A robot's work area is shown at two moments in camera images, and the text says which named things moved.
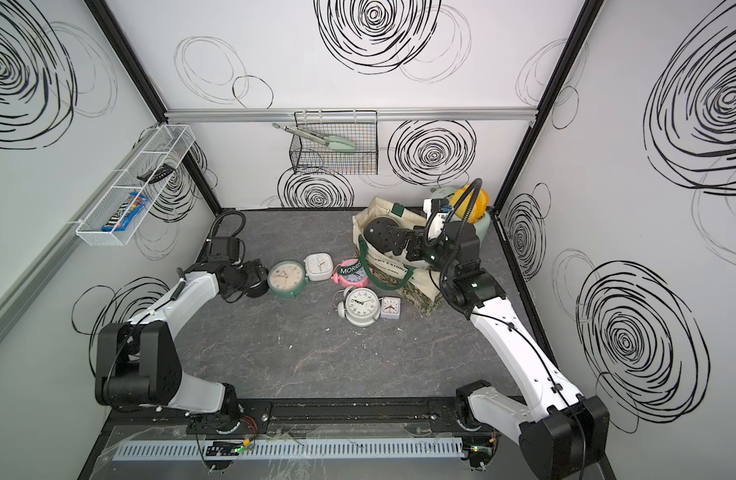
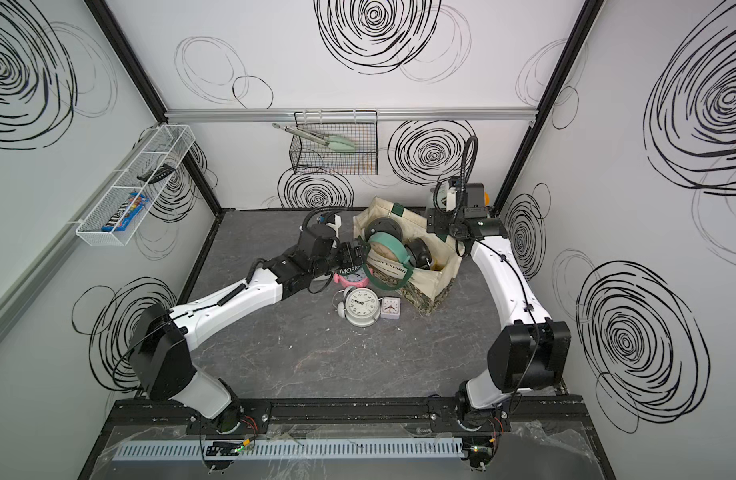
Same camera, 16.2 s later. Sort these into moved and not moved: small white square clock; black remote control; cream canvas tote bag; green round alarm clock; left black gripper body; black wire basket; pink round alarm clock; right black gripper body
Moved: right black gripper body; left black gripper body; green round alarm clock
Not moved: black wire basket; pink round alarm clock; cream canvas tote bag; small white square clock; black remote control
